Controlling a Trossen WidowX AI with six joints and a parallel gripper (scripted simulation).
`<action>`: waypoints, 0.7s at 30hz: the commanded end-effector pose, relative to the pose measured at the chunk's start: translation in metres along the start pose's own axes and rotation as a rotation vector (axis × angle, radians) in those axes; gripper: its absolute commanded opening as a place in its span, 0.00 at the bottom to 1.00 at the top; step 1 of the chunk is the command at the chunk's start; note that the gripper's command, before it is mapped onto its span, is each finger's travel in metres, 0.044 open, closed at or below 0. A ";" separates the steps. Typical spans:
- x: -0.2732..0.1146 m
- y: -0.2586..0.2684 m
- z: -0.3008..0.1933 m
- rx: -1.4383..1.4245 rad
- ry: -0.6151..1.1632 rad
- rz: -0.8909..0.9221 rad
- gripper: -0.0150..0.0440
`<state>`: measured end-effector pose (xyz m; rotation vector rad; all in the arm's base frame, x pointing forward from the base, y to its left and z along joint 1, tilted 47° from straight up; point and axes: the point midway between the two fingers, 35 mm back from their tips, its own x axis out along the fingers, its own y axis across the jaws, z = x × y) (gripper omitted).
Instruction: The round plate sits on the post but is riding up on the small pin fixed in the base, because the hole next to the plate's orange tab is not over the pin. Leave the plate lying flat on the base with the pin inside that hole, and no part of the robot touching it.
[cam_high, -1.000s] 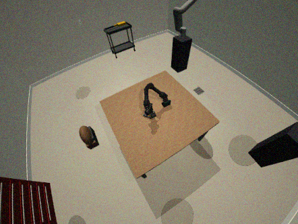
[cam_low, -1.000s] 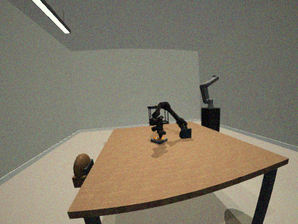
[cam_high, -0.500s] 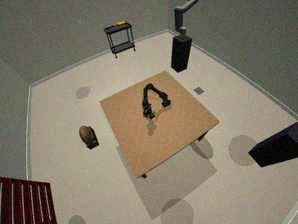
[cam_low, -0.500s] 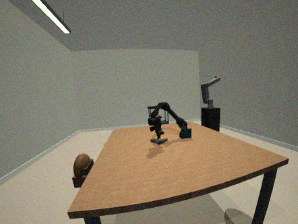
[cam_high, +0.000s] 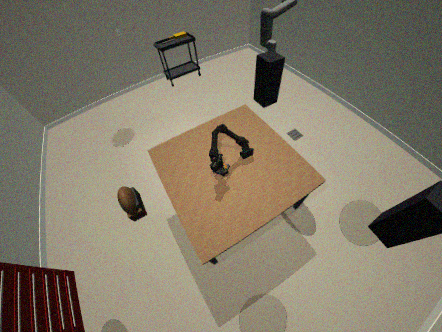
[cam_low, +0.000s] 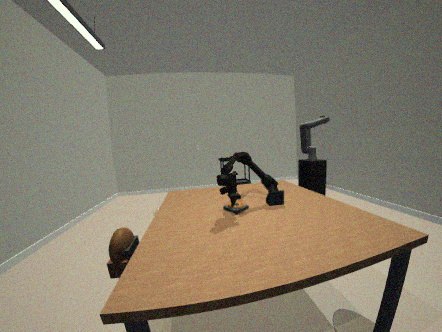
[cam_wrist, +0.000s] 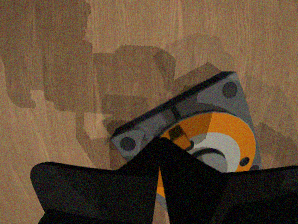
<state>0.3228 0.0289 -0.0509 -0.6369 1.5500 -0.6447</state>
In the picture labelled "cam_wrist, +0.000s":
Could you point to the orange round plate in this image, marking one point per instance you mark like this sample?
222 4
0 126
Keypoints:
217 130

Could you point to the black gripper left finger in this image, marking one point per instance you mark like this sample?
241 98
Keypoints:
128 194

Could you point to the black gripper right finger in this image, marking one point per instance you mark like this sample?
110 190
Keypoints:
198 194

